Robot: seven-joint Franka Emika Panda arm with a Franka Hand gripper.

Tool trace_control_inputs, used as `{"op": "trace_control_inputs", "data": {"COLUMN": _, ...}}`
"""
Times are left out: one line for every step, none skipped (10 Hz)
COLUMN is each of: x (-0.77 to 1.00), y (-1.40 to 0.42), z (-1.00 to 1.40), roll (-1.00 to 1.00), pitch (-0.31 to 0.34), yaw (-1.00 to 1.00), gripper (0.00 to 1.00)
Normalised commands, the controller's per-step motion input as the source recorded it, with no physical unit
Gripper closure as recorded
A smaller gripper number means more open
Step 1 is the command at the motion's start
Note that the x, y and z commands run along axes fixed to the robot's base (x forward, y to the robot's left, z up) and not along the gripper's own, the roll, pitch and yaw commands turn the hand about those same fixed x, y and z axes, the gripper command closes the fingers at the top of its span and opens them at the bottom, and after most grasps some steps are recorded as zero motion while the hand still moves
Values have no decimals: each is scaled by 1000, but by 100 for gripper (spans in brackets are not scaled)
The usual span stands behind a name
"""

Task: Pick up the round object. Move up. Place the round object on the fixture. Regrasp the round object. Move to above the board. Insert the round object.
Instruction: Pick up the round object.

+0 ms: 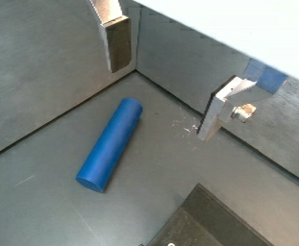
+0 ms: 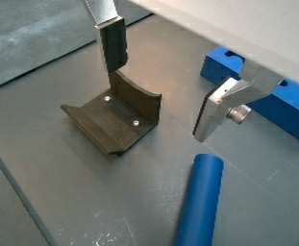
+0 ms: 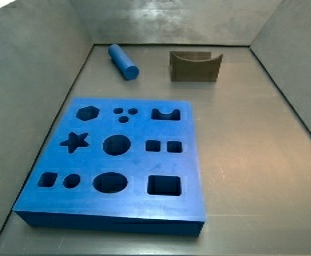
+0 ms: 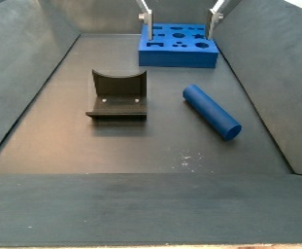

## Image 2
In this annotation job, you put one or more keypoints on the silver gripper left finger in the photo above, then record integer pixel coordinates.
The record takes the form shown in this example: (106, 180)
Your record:
(111, 32)

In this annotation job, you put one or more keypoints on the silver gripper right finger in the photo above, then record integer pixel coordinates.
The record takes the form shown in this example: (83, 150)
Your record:
(226, 102)

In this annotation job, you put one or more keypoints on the blue cylinder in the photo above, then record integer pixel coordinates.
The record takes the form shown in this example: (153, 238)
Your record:
(197, 223)

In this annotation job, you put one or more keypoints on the blue shape sorting board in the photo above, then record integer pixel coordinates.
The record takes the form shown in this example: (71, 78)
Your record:
(279, 107)

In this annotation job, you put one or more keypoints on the black curved cradle stand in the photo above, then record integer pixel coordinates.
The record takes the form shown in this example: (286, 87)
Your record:
(119, 116)

